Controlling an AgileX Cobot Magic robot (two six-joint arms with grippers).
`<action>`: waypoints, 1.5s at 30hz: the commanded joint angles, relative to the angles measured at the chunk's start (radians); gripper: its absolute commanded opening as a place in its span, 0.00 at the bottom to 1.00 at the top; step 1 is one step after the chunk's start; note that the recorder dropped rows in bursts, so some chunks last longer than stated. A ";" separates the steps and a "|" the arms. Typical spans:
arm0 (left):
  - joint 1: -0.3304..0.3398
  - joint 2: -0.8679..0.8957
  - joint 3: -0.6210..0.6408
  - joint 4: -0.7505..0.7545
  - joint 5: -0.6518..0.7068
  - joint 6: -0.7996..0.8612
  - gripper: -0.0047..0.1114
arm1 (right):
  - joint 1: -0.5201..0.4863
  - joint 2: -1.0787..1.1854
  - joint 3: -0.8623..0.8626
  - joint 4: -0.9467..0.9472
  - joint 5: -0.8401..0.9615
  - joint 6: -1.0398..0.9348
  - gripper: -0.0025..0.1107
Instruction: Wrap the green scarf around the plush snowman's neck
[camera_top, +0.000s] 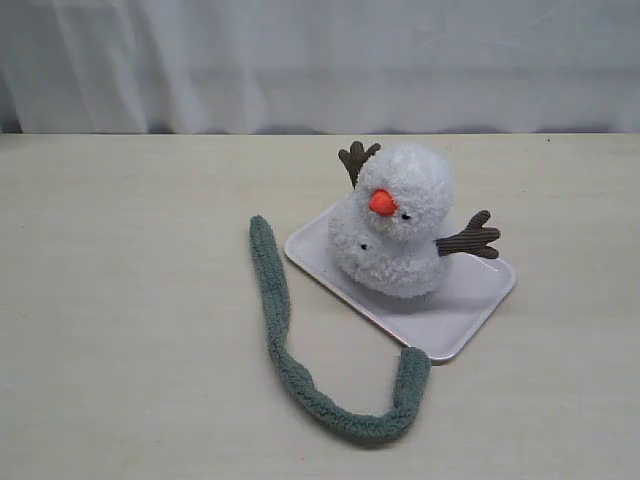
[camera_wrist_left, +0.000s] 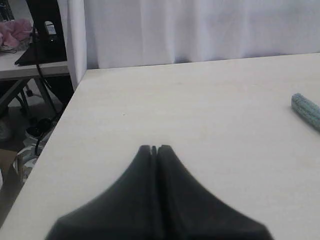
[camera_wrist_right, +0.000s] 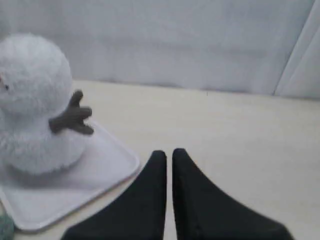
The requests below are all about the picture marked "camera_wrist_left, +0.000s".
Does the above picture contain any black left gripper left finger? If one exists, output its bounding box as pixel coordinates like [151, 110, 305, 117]
[46, 145, 160, 240]

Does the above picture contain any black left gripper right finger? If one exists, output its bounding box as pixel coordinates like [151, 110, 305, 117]
[156, 145, 273, 240]

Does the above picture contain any green knitted scarf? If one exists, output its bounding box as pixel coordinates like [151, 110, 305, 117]
[291, 93, 320, 132]

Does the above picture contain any cardboard box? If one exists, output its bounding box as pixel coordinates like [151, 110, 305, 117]
[0, 148, 23, 201]

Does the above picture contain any grey side table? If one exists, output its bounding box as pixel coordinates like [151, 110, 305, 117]
[0, 51, 69, 116]

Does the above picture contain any white curtain backdrop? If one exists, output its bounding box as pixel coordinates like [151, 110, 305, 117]
[58, 0, 320, 85]

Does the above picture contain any black monitor stand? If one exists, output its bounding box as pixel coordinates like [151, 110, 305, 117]
[14, 0, 67, 66]

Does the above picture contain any pink cloth pile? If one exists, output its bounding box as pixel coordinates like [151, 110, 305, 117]
[0, 18, 33, 48]

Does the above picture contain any black cable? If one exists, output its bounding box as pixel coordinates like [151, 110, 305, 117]
[29, 24, 63, 156]

